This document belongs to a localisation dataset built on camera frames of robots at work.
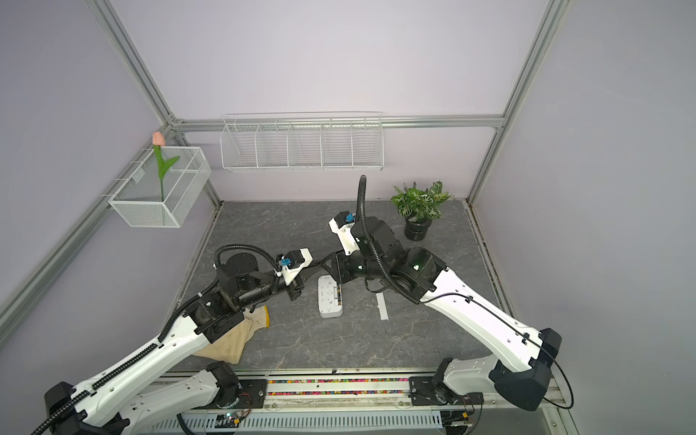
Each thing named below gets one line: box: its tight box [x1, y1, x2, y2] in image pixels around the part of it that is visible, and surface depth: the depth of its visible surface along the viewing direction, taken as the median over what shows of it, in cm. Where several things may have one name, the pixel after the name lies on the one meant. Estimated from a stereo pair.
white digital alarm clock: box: [318, 274, 343, 319], surface depth 88 cm
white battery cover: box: [375, 291, 389, 320], surface depth 91 cm
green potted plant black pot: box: [390, 181, 455, 242], surface depth 89 cm
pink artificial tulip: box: [151, 130, 181, 203], surface depth 86 cm
